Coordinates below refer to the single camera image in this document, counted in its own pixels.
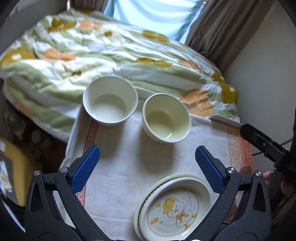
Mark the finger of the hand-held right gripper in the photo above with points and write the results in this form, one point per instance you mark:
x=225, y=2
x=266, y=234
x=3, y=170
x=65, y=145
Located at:
x=261, y=140

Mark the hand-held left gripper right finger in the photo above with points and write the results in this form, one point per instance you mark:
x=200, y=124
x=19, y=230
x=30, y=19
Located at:
x=209, y=172

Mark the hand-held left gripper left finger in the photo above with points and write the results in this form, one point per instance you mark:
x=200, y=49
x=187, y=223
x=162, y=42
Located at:
x=85, y=167

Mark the duck print plate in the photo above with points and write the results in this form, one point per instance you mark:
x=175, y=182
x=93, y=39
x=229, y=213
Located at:
x=173, y=208

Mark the plain white plate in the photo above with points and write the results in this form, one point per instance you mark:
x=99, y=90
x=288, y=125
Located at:
x=141, y=204

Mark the cream bowl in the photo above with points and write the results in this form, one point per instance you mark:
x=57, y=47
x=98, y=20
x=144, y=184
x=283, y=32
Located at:
x=166, y=118

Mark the white bowl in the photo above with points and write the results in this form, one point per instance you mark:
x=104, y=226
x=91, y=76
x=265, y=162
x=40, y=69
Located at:
x=111, y=103

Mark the person's right hand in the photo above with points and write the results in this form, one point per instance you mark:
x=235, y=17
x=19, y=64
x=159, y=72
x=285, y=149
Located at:
x=286, y=188

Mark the grey flat board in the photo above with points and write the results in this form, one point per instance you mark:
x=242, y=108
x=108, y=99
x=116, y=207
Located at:
x=225, y=120

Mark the white tablecloth with orange border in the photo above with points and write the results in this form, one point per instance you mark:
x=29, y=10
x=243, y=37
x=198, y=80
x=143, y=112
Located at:
x=129, y=160

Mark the yellow box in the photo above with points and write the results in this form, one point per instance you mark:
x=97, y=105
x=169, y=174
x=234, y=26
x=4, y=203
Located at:
x=25, y=166

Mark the floral blanket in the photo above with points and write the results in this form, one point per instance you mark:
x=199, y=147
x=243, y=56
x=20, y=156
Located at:
x=97, y=53

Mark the brown curtain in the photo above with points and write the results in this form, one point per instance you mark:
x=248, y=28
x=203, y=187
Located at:
x=222, y=30
x=87, y=4

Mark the light blue cloth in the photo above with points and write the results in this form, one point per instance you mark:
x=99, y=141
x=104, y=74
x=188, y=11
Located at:
x=155, y=16

